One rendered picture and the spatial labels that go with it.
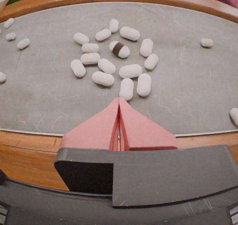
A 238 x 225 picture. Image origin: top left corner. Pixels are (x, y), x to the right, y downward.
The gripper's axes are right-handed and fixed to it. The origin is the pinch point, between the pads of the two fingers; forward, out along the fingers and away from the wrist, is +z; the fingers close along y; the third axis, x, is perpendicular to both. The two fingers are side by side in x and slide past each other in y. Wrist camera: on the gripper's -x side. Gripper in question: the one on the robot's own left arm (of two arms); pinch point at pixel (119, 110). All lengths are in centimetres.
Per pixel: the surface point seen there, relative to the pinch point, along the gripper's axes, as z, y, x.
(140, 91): 10.1, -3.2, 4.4
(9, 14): 27.6, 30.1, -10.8
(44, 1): 28.0, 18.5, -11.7
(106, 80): 11.3, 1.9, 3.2
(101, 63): 13.7, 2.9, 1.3
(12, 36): 21.5, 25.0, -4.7
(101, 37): 18.4, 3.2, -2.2
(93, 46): 16.3, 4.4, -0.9
